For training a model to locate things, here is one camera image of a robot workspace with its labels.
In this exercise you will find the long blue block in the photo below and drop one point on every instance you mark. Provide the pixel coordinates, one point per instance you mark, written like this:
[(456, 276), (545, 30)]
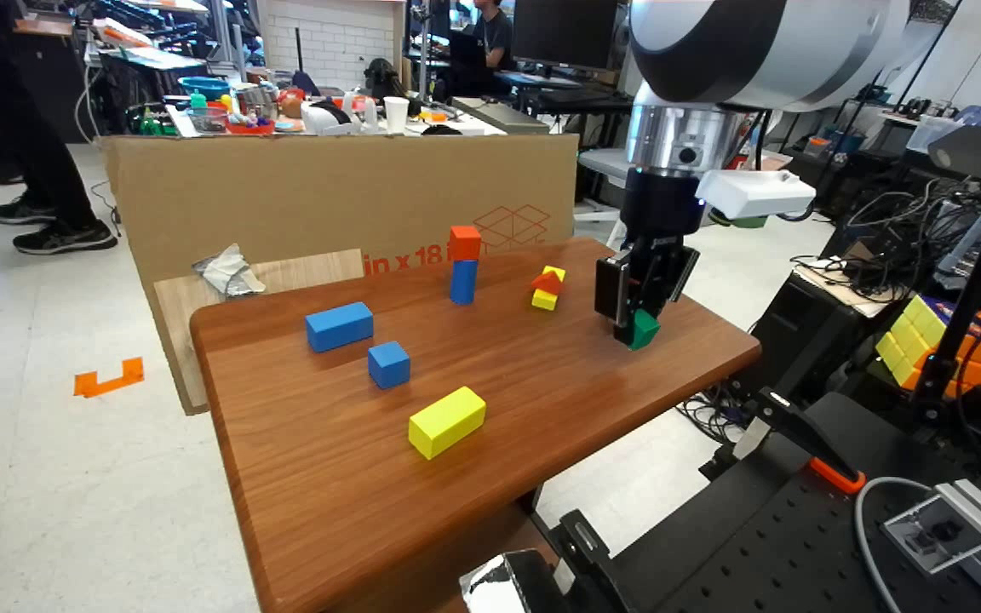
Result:
[(340, 329)]

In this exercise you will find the seated person in dark shirt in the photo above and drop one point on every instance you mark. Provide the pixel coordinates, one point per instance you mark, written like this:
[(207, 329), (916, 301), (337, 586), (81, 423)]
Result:
[(496, 34)]

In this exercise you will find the orange cube atop blue block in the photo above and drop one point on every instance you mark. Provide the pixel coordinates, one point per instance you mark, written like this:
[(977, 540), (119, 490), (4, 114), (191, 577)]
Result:
[(466, 243)]

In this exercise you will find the black monitor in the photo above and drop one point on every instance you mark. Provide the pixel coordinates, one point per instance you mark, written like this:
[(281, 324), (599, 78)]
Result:
[(564, 30)]

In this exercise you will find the crumpled grey cloth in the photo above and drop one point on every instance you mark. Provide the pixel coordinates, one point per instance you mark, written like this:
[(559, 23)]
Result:
[(230, 274)]

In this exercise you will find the person in black trousers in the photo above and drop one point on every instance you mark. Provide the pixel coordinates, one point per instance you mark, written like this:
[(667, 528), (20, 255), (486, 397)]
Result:
[(31, 124)]

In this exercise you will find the clear plastic box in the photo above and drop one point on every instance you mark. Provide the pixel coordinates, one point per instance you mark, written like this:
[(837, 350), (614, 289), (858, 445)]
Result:
[(937, 532)]

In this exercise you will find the white paper cup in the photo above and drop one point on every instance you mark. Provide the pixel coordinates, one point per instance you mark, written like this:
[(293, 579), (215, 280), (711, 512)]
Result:
[(397, 114)]

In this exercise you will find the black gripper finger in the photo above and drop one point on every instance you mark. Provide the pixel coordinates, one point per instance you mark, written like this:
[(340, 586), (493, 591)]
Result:
[(611, 286), (667, 276)]

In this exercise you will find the black camera stand pole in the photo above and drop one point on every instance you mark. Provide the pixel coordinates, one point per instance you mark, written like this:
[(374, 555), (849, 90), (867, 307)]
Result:
[(963, 317)]

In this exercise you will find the cardboard box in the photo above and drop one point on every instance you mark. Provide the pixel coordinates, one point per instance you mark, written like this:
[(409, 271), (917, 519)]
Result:
[(321, 191)]

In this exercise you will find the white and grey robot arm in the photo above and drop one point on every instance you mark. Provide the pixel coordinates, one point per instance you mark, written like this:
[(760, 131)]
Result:
[(763, 47)]

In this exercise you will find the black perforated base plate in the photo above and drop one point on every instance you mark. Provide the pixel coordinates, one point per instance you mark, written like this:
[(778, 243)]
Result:
[(763, 547)]

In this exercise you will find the orange bracket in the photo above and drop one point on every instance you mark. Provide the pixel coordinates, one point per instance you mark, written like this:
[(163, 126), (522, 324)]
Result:
[(106, 378)]

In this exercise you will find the long yellow block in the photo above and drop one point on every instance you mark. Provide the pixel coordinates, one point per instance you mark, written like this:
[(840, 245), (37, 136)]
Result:
[(448, 423)]

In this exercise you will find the green cube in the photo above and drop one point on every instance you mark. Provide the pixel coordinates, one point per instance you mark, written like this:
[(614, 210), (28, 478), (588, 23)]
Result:
[(639, 333)]

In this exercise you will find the upright blue block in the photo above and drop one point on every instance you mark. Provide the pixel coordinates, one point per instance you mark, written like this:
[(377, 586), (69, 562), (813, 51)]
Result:
[(466, 284)]

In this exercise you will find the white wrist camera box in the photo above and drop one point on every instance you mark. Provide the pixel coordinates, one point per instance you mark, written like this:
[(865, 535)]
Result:
[(759, 194)]

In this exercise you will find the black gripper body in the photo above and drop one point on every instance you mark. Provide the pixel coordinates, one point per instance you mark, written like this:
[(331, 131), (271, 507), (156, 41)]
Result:
[(662, 204)]

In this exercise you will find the small orange block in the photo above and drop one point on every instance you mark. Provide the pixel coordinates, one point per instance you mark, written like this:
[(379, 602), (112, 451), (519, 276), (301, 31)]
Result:
[(545, 280)]

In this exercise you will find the black tool with orange grip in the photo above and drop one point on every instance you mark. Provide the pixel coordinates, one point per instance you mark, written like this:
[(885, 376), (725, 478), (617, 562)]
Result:
[(799, 436)]

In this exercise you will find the yellow foam pad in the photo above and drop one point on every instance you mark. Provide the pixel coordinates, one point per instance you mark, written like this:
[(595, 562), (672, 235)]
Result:
[(912, 339)]

